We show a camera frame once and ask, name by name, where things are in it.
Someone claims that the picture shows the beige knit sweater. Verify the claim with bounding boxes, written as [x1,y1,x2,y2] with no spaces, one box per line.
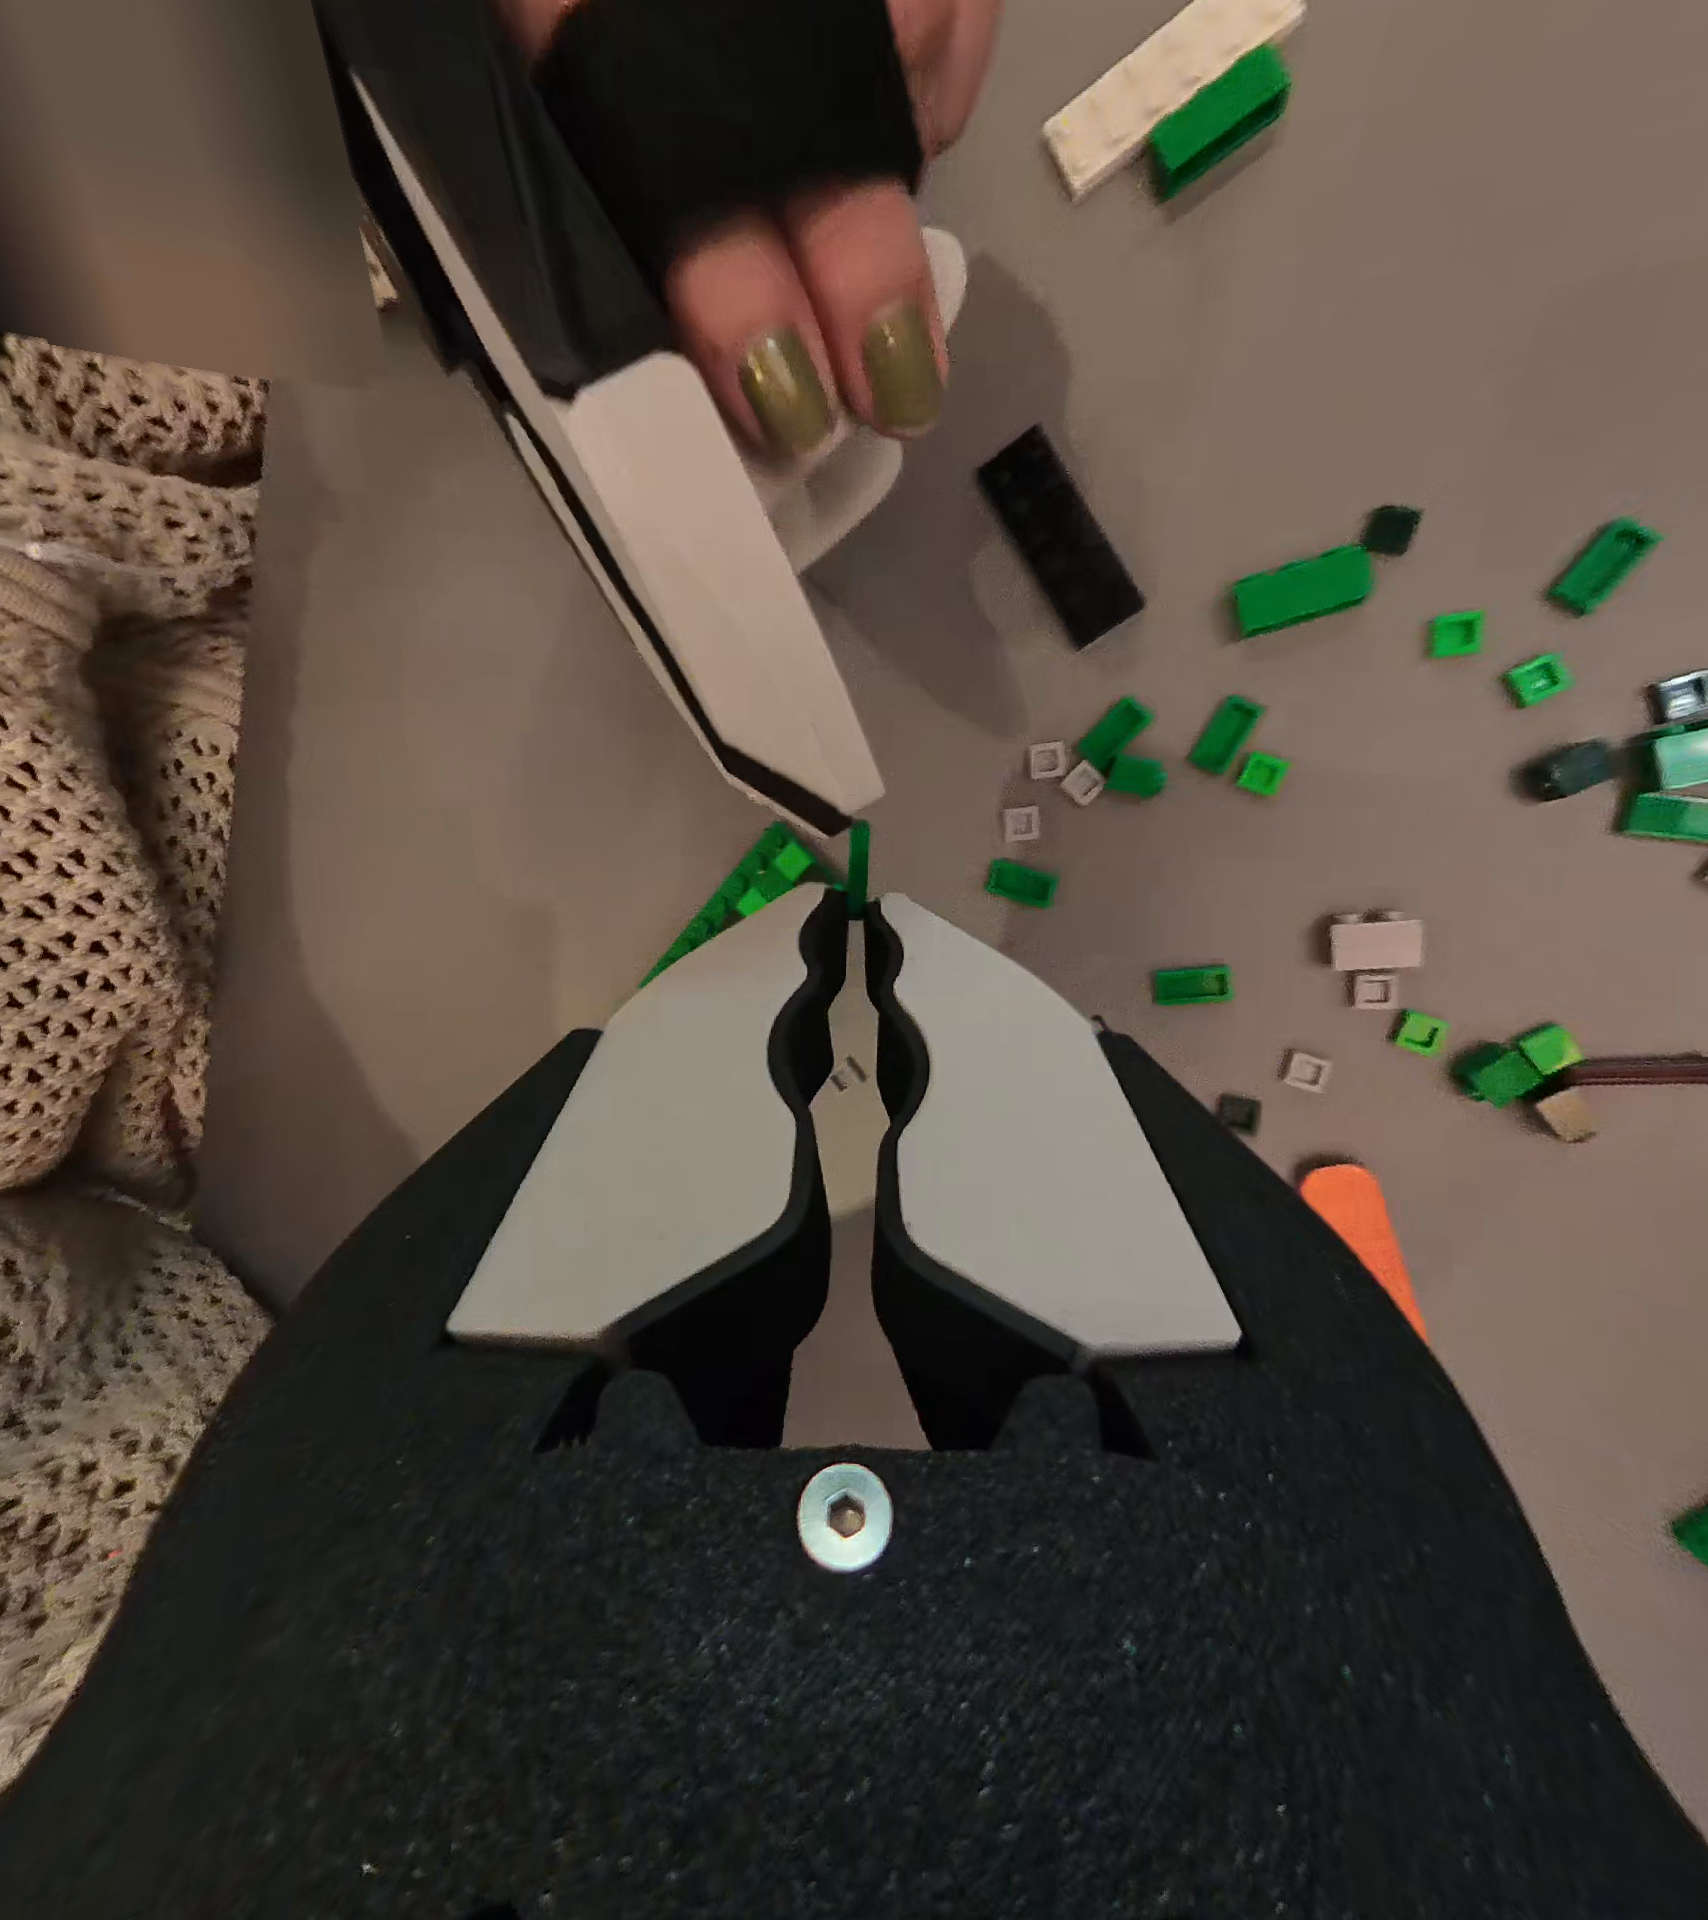
[0,332,274,1914]

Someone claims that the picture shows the person's left hand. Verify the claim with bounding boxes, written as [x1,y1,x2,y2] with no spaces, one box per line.
[520,0,1010,457]

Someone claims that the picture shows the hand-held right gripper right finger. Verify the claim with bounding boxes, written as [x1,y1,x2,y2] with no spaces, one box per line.
[867,891,1246,1441]

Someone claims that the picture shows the green lego brick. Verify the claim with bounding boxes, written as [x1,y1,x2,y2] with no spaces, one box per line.
[1144,42,1295,202]

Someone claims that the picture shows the lego pieces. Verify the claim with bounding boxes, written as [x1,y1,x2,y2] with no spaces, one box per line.
[985,507,1708,1176]

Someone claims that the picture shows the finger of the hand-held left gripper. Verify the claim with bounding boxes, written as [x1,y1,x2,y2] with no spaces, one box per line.
[348,67,891,816]
[498,409,861,842]

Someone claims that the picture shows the white lego plate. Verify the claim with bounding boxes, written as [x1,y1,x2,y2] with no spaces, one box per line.
[1042,0,1310,205]

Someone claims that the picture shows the orange brick separator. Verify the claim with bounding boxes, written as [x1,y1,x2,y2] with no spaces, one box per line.
[1298,1156,1432,1343]

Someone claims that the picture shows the green mosaic lego plate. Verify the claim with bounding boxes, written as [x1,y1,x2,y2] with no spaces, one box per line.
[641,823,834,990]

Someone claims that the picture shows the black lego plate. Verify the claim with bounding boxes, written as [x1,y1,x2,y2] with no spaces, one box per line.
[974,425,1149,653]

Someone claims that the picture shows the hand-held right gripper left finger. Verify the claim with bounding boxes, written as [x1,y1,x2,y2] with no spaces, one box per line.
[446,882,857,1441]

